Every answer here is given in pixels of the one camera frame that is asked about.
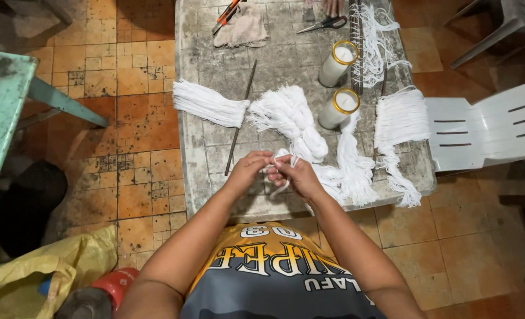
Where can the person's left hand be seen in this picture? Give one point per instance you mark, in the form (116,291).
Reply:
(243,173)

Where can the person's right hand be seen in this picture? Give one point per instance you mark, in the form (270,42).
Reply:
(301,178)

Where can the person's left fingers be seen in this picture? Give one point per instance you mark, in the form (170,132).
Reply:
(259,158)

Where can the thick twisted white wick bundle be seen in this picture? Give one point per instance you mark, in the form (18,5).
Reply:
(295,119)

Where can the long dark metal rod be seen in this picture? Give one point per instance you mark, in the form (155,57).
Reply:
(244,104)

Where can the flat white wick bundle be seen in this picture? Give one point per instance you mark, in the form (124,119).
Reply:
(207,104)

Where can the white candle in glass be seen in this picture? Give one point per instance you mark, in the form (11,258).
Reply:
(337,111)
(335,66)

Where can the long loose white wick bundle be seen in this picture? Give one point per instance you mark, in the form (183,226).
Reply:
(351,170)

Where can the person's yellow grey printed shirt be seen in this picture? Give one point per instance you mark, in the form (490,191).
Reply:
(271,274)

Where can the beige cloth rag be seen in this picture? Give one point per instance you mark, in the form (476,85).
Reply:
(244,31)

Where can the pair of dark metal rods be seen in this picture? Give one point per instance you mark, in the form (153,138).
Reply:
(360,66)

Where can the wide white wick bundle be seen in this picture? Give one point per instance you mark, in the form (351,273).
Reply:
(399,117)

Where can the thin dark metal rod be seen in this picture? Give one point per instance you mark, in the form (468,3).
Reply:
(383,79)

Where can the orange utility knife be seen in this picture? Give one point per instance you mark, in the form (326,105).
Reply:
(227,13)

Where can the tangled white wicks on rods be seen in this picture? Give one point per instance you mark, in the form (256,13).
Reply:
(375,44)

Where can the red cylinder container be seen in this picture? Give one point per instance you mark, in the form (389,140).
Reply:
(111,286)

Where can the white plastic chair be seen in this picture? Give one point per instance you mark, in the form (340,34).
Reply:
(479,128)

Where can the black bag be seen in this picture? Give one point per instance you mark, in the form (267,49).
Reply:
(27,208)

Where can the yellow woven sack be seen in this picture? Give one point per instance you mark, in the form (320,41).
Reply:
(27,274)

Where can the green worn table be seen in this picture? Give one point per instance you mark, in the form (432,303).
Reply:
(1,110)

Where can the grey plastic chair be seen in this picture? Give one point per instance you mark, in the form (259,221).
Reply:
(515,17)

